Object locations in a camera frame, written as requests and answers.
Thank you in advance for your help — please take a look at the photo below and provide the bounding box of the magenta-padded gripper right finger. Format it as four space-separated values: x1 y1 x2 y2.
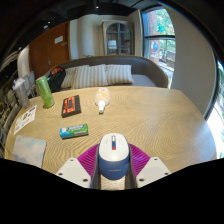
128 143 172 189

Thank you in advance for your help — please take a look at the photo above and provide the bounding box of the green and blue gum pack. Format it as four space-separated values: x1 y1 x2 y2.
59 123 90 140

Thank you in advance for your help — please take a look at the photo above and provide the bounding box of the grey curved sofa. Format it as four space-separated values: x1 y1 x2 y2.
43 55 170 92

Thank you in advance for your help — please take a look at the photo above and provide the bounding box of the white sticker sheet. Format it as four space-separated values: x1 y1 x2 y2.
13 105 38 136

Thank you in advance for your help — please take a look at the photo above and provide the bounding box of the black-framed window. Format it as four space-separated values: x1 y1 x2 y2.
141 7 176 88

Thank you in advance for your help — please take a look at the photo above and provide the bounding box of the black and orange box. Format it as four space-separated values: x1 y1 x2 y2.
61 94 82 118

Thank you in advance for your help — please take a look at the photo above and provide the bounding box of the sky and flower print mouse pad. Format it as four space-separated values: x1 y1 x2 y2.
11 134 47 169

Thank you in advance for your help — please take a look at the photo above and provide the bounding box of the arched glass-door cabinet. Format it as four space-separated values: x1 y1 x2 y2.
101 19 135 56

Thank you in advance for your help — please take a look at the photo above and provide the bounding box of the green drink can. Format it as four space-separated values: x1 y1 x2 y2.
35 75 56 109

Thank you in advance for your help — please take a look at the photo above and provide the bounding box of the blue and white computer mouse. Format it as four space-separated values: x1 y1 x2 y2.
97 132 131 181

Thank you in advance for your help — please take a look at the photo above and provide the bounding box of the brown wooden door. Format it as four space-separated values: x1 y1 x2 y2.
28 21 72 81

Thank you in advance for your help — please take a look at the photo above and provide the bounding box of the white squeeze tube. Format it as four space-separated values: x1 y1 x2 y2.
94 87 111 115

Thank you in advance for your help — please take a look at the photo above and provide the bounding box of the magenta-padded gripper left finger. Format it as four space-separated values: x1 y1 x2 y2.
55 143 101 190

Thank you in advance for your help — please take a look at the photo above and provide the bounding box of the black backpack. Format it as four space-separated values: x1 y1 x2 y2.
47 66 67 93

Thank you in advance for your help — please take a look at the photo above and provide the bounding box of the striped cushion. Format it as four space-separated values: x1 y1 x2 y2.
70 64 109 90
105 63 135 86
60 66 79 90

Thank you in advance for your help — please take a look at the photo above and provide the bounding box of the bright glass window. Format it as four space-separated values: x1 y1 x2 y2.
206 59 224 159

